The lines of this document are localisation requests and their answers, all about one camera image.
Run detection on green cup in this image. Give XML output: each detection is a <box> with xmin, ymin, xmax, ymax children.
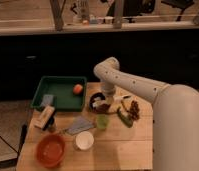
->
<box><xmin>96</xmin><ymin>114</ymin><xmax>109</xmax><ymax>130</ymax></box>

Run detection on grey blue cloth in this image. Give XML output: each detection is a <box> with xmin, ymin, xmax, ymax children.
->
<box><xmin>63</xmin><ymin>116</ymin><xmax>94</xmax><ymax>135</ymax></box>

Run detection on orange bowl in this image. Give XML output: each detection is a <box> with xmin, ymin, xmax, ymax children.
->
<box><xmin>35</xmin><ymin>134</ymin><xmax>65</xmax><ymax>168</ymax></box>

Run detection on green plastic tray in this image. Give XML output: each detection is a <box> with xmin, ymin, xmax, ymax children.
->
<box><xmin>31</xmin><ymin>76</ymin><xmax>87</xmax><ymax>112</ymax></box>

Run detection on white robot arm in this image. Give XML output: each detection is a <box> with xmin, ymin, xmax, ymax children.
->
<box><xmin>93</xmin><ymin>57</ymin><xmax>199</xmax><ymax>171</ymax></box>

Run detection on yellow banana toy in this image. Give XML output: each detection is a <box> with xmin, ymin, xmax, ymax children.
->
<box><xmin>116</xmin><ymin>100</ymin><xmax>128</xmax><ymax>113</ymax></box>

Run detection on wooden block brush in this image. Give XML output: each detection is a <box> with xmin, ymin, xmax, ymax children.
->
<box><xmin>34</xmin><ymin>106</ymin><xmax>55</xmax><ymax>130</ymax></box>

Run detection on white cup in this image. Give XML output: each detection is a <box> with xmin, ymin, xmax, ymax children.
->
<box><xmin>74</xmin><ymin>131</ymin><xmax>94</xmax><ymax>151</ymax></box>

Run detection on orange fruit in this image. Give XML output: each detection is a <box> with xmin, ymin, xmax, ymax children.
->
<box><xmin>73</xmin><ymin>84</ymin><xmax>83</xmax><ymax>95</ymax></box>

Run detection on green pepper toy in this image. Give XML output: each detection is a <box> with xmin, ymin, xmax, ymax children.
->
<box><xmin>117</xmin><ymin>108</ymin><xmax>133</xmax><ymax>128</ymax></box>

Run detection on brown grape cluster toy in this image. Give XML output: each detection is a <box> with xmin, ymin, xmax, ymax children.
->
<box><xmin>129</xmin><ymin>100</ymin><xmax>140</xmax><ymax>121</ymax></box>

